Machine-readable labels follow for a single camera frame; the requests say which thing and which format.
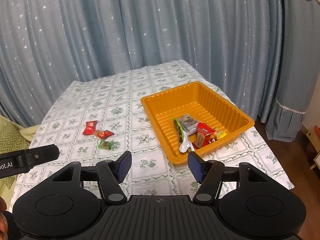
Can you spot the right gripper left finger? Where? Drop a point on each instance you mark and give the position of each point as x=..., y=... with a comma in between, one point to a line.
x=111, y=174

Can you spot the person's left hand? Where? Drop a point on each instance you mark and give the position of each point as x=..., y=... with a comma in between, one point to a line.
x=3, y=220

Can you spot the small red candy packet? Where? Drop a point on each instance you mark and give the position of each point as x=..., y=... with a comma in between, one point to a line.
x=103, y=134

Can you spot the orange plastic tray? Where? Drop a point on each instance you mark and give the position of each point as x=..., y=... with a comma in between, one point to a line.
x=202, y=104

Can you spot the yellow wrapped candy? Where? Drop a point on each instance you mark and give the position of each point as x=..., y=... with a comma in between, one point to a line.
x=217, y=135

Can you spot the red snack packet in tray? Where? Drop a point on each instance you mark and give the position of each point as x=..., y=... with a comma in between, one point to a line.
x=204, y=135

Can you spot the blue star curtain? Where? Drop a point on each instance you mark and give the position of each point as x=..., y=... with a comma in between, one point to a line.
x=48, y=44

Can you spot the floral white tablecloth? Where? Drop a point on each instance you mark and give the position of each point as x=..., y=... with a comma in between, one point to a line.
x=115, y=102

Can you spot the large red candy packet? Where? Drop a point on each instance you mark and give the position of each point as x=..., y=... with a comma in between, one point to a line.
x=90, y=127

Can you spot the green candy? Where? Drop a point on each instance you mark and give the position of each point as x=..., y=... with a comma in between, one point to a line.
x=108, y=145

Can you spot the wooden furniture at right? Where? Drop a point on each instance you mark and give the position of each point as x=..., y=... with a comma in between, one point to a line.
x=313, y=144

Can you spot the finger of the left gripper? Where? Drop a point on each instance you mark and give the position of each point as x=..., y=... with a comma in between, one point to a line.
x=40, y=155

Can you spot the blue lace-trimmed cover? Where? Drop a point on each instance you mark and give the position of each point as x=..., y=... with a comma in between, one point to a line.
x=299, y=69

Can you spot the green dark snack packet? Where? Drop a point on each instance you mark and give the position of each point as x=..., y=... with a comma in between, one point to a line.
x=180, y=130

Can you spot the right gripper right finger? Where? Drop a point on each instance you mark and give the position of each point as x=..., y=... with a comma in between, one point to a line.
x=209, y=175

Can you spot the green zigzag cushion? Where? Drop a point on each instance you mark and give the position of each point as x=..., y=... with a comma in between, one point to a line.
x=11, y=140

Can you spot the grey printed snack packet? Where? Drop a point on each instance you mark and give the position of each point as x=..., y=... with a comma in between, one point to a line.
x=189, y=124

